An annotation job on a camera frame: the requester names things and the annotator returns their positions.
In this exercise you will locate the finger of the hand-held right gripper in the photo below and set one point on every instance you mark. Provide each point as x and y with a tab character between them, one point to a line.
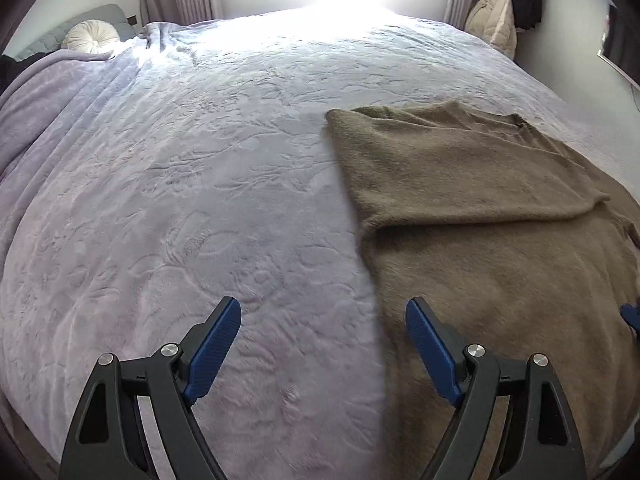
632	317

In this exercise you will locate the round white pillow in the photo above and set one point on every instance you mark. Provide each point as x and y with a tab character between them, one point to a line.
92	36

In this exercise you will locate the beige puffer coat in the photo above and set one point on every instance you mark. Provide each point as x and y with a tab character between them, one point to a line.
492	20

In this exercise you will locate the brown fuzzy sweater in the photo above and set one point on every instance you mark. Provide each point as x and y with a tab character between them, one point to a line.
475	210

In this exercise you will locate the lavender embossed blanket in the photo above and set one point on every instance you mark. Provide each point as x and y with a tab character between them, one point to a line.
200	185

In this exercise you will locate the dark cloth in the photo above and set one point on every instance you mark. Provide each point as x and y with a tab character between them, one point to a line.
15	72

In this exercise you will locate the wall mounted television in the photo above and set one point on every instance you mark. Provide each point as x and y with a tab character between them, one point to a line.
620	40

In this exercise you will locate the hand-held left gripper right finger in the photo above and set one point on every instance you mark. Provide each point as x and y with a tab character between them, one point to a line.
432	352

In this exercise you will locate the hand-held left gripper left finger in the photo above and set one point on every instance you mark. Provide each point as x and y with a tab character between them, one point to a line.
212	355

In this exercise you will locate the grey padded headboard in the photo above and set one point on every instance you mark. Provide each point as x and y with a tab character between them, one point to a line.
107	15

